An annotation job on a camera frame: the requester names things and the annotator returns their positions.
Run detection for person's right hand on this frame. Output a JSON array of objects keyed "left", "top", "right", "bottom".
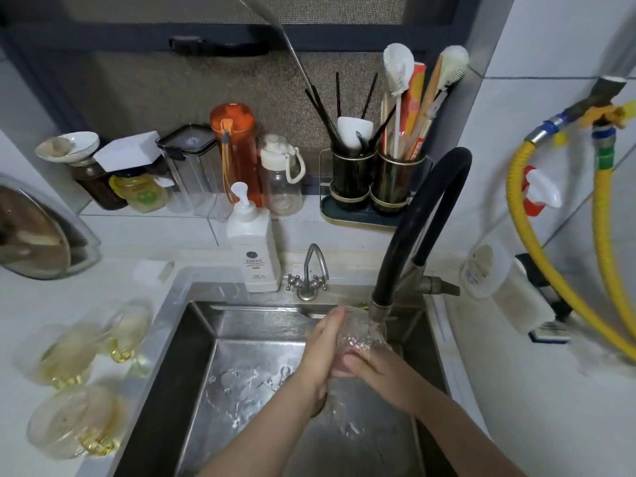
[{"left": 332, "top": 349, "right": 421, "bottom": 418}]

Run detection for person's left hand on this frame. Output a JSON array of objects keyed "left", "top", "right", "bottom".
[{"left": 296, "top": 307, "right": 347, "bottom": 409}]

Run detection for clear drinking glass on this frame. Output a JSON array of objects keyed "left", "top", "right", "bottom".
[{"left": 335, "top": 307, "right": 389, "bottom": 378}]

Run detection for person's left forearm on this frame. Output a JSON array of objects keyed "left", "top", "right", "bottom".
[{"left": 196, "top": 385, "right": 328, "bottom": 477}]

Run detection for person's right forearm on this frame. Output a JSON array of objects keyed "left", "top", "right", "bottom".
[{"left": 408, "top": 385, "right": 528, "bottom": 477}]

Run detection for small steel tap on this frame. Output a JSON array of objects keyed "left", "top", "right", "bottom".
[{"left": 286, "top": 243, "right": 330, "bottom": 301}]

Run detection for white soap pump bottle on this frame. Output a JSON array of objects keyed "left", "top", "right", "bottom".
[{"left": 226, "top": 182, "right": 282, "bottom": 294}]

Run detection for stainless steel sink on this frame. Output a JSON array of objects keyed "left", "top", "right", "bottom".
[{"left": 114, "top": 280, "right": 459, "bottom": 477}]

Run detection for green utensil holder tray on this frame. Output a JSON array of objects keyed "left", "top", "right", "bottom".
[{"left": 319, "top": 148, "right": 428, "bottom": 228}]

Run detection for clear bottle white lid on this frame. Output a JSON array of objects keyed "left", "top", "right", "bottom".
[{"left": 259, "top": 134, "right": 306, "bottom": 217}]

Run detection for black gold utensil cup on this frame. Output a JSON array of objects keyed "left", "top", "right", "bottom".
[
  {"left": 371, "top": 151, "right": 427, "bottom": 215},
  {"left": 330, "top": 145, "right": 377, "bottom": 204}
]

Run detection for clear plastic measuring cup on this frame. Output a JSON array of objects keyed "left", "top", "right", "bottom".
[{"left": 457, "top": 242, "right": 515, "bottom": 301}]

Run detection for white blue scrub sponge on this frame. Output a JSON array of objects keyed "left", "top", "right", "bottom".
[{"left": 497, "top": 258, "right": 572, "bottom": 346}]

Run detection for orange water bottle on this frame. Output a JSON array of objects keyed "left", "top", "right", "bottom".
[{"left": 209, "top": 101, "right": 264, "bottom": 209}]

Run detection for wooden chopsticks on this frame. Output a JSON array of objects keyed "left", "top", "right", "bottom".
[{"left": 380, "top": 89, "right": 399, "bottom": 160}]

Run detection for clear container black lid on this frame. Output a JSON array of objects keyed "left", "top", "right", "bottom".
[{"left": 155, "top": 123, "right": 225, "bottom": 220}]

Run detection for yellow-tinted glass cup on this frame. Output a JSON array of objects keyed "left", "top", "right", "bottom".
[
  {"left": 27, "top": 382, "right": 128, "bottom": 460},
  {"left": 12, "top": 313, "right": 108, "bottom": 391},
  {"left": 101, "top": 298, "right": 155, "bottom": 366}
]

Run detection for bunch of black chopsticks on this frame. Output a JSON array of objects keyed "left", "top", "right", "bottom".
[{"left": 304, "top": 71, "right": 398, "bottom": 150}]

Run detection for yellow jar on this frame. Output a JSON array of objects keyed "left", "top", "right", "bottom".
[{"left": 108, "top": 171, "right": 170, "bottom": 214}]

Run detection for orange long packet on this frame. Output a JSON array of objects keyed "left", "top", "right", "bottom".
[{"left": 404, "top": 62, "right": 428, "bottom": 160}]

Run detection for white round dish brush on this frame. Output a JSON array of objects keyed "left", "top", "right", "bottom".
[{"left": 382, "top": 43, "right": 416, "bottom": 160}]

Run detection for white paper box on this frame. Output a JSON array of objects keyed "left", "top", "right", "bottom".
[{"left": 93, "top": 131, "right": 175, "bottom": 175}]

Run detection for brown jar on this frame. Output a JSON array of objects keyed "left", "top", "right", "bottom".
[{"left": 69, "top": 156, "right": 131, "bottom": 212}]

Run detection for white silicone bottle brush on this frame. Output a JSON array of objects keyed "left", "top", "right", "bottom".
[{"left": 397, "top": 45, "right": 471, "bottom": 162}]

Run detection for white small dish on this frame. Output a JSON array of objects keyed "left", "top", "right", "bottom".
[{"left": 35, "top": 131, "right": 101, "bottom": 163}]

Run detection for glass pot lid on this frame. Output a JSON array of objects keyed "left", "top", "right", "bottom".
[{"left": 0, "top": 174, "right": 103, "bottom": 282}]

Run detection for brass gas valve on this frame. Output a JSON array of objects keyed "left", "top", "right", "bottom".
[{"left": 526, "top": 74, "right": 630, "bottom": 169}]

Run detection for black hose kitchen faucet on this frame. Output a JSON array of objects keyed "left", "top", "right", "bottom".
[{"left": 370, "top": 146, "right": 473, "bottom": 338}]

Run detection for black wall bracket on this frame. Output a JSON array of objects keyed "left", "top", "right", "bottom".
[{"left": 515, "top": 251, "right": 573, "bottom": 319}]

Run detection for yellow gas hose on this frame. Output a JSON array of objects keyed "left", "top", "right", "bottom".
[
  {"left": 591, "top": 166, "right": 636, "bottom": 314},
  {"left": 505, "top": 138, "right": 636, "bottom": 364}
]

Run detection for white red wall hook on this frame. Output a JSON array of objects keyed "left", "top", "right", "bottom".
[{"left": 521, "top": 166, "right": 562, "bottom": 217}]

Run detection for dark window frame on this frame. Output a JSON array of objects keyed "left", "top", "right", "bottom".
[{"left": 0, "top": 0, "right": 504, "bottom": 147}]

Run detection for black window handle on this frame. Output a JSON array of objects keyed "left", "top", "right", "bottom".
[{"left": 168, "top": 35, "right": 272, "bottom": 58}]

